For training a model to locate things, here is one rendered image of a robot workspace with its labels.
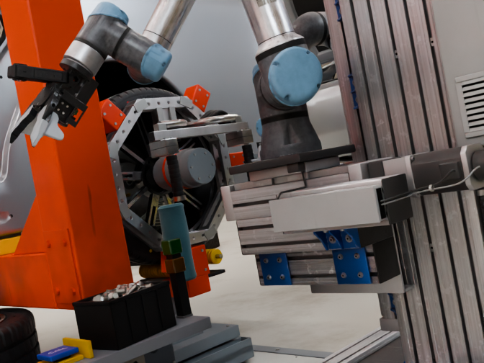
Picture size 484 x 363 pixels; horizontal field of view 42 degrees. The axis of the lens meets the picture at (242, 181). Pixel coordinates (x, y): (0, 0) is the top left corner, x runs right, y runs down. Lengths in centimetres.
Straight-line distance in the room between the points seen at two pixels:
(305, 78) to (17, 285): 113
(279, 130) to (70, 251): 64
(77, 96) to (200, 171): 89
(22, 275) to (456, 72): 134
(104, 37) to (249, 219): 56
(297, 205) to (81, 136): 69
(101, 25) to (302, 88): 44
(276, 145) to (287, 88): 18
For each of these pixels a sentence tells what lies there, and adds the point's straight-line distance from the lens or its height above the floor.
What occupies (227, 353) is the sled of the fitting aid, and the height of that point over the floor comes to 14.
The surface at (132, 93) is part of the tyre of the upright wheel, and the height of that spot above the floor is 115.
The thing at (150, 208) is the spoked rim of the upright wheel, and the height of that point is 73.
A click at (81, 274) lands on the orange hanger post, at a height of 62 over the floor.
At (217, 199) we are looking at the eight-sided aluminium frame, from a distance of 246.
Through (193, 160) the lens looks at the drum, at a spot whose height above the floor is 87.
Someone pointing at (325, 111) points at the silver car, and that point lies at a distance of 470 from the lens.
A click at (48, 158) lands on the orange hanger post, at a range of 175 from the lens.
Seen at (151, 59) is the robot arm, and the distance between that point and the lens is 137.
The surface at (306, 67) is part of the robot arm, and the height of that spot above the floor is 99.
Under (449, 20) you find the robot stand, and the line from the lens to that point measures 142.
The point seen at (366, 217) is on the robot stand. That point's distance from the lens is 122.
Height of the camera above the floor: 80
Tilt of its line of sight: 1 degrees down
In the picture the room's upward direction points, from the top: 11 degrees counter-clockwise
